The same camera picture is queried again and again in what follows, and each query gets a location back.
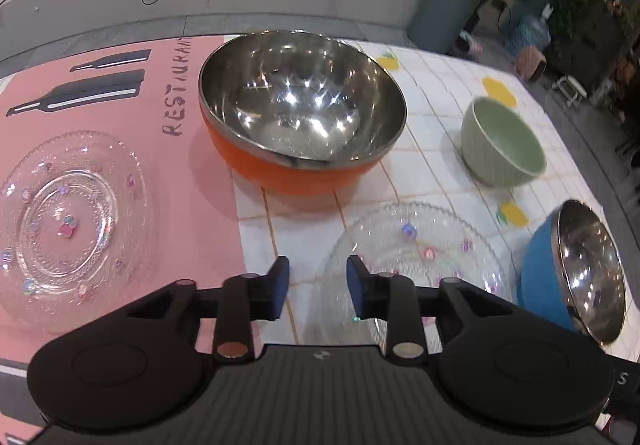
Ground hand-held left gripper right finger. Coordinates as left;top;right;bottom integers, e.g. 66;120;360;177
346;254;516;368

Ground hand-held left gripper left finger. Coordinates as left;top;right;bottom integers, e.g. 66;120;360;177
125;256;291;366

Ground clear patterned glass plate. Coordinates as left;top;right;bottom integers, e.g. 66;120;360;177
0;131;154;327
307;201;516;347

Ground blue steel bowl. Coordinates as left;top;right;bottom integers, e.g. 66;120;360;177
517;199;627;346

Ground green ceramic bowl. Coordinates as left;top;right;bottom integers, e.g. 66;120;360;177
460;97;547;188

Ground large orange steel bowl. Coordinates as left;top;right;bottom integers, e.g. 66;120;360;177
198;31;407;198

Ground pink printed table mat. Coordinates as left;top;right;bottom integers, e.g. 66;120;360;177
0;36;264;445

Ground white checked lemon tablecloth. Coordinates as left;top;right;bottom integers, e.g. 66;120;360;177
222;32;640;376

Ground pink pet carrier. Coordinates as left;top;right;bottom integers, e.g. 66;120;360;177
516;47;549;84

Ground grey round bin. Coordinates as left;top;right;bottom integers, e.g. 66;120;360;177
407;0;481;54

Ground small white stool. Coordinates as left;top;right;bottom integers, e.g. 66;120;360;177
552;75;589;108

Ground blue water jug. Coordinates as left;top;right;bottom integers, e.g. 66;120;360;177
515;17;551;56

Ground leafy green plant stand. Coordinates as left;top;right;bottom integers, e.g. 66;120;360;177
545;0;637;92

